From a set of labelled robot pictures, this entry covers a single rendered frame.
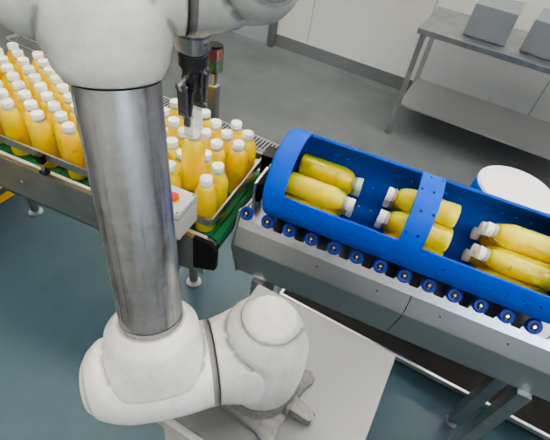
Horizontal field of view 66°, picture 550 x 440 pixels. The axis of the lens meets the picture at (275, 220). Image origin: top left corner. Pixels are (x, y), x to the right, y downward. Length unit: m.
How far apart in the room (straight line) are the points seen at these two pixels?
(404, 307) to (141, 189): 1.02
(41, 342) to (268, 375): 1.68
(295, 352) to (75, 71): 0.53
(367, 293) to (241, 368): 0.72
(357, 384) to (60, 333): 1.62
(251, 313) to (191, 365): 0.13
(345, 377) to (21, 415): 1.50
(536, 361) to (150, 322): 1.15
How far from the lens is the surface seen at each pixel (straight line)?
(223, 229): 1.40
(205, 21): 0.49
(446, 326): 1.42
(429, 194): 1.20
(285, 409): 0.92
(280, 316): 0.74
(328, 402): 0.98
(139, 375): 0.71
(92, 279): 2.46
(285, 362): 0.74
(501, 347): 1.46
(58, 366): 2.23
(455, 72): 4.56
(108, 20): 0.47
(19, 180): 1.81
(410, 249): 1.20
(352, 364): 1.04
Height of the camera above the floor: 1.90
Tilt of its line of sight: 44 degrees down
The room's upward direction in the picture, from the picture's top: 10 degrees clockwise
